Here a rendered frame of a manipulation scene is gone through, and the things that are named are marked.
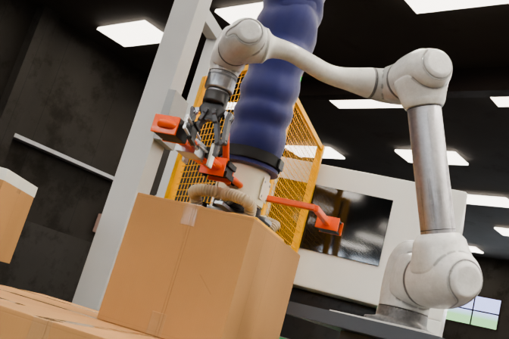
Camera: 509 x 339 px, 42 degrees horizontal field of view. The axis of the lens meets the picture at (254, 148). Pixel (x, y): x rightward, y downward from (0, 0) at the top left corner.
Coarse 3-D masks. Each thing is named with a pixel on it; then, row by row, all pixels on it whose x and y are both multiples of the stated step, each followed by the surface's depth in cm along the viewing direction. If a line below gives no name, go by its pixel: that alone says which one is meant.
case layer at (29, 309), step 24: (0, 288) 215; (0, 312) 142; (24, 312) 141; (48, 312) 165; (72, 312) 197; (96, 312) 247; (0, 336) 140; (24, 336) 138; (48, 336) 137; (72, 336) 136; (96, 336) 134; (120, 336) 152; (144, 336) 179
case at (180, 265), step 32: (128, 224) 207; (160, 224) 204; (192, 224) 201; (224, 224) 198; (256, 224) 198; (128, 256) 204; (160, 256) 201; (192, 256) 198; (224, 256) 195; (256, 256) 203; (288, 256) 235; (128, 288) 200; (160, 288) 197; (192, 288) 194; (224, 288) 191; (256, 288) 208; (288, 288) 242; (128, 320) 197; (160, 320) 194; (192, 320) 191; (224, 320) 188; (256, 320) 214
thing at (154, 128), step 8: (176, 120) 175; (152, 128) 176; (160, 128) 176; (168, 128) 175; (176, 128) 174; (160, 136) 180; (168, 136) 177; (176, 136) 175; (184, 136) 179; (184, 144) 180
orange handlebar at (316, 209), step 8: (160, 120) 175; (168, 120) 174; (200, 160) 199; (216, 160) 201; (216, 168) 205; (240, 184) 223; (272, 200) 232; (280, 200) 231; (288, 200) 230; (304, 208) 228; (312, 208) 227; (320, 216) 234; (328, 224) 245
